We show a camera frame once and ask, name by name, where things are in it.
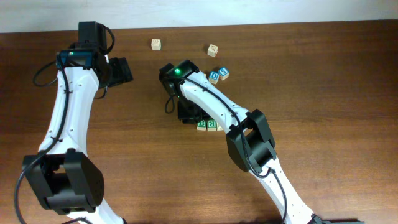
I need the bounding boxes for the wooden block green letter B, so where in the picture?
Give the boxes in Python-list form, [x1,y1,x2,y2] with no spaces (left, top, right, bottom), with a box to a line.
[197,120,207,131]

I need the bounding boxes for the wooden block green letter R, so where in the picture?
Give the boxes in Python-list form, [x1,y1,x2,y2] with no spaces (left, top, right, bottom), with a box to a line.
[207,119,218,131]

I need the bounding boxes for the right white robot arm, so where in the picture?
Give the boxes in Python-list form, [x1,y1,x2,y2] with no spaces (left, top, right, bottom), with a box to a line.
[159,60,315,223]

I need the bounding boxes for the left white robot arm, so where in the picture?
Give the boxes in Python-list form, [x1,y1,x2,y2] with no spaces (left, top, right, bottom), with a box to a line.
[22,50,132,223]

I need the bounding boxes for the wooden block blue letter D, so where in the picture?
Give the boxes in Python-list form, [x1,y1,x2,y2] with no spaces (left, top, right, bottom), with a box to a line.
[208,71,220,84]

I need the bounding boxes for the far wooden block green side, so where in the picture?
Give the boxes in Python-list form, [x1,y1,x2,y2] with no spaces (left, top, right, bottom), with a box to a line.
[151,39,162,51]

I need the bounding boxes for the wooden block blue number 5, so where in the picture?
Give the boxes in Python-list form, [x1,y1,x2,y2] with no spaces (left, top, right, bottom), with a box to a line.
[218,67,229,80]

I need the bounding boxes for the wooden block red side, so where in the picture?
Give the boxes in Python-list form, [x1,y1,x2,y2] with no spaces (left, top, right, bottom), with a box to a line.
[207,44,218,57]

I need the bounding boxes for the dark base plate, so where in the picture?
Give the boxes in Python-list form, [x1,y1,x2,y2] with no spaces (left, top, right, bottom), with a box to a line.
[309,219,365,224]

